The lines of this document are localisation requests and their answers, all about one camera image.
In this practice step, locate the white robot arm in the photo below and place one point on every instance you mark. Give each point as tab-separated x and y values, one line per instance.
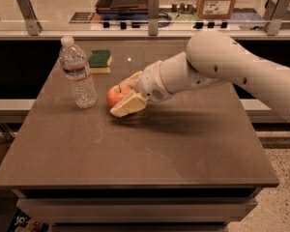
210	58

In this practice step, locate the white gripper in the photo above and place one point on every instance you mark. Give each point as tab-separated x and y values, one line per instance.
150	82

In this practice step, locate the brown cardboard box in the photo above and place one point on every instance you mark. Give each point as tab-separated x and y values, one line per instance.
215	9

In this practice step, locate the green and yellow sponge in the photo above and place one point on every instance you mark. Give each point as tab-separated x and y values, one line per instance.
100	61

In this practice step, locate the red apple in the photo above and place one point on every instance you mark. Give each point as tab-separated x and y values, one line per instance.
116	93

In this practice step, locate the green printed package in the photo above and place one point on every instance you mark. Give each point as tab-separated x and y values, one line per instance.
23	223

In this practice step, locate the metal glass bracket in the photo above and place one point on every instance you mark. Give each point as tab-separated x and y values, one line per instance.
274	14
153	17
32	24

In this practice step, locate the right metal glass bracket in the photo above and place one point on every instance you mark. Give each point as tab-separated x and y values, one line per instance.
274	14

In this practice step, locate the middle metal glass bracket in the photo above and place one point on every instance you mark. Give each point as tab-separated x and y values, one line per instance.
153	17

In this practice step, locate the left metal glass bracket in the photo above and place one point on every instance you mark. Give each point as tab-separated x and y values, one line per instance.
32	24

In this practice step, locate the clear plastic water bottle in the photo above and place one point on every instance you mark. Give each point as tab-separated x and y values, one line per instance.
74	63

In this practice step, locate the grey table drawer front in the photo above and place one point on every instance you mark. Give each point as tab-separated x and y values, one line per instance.
84	210

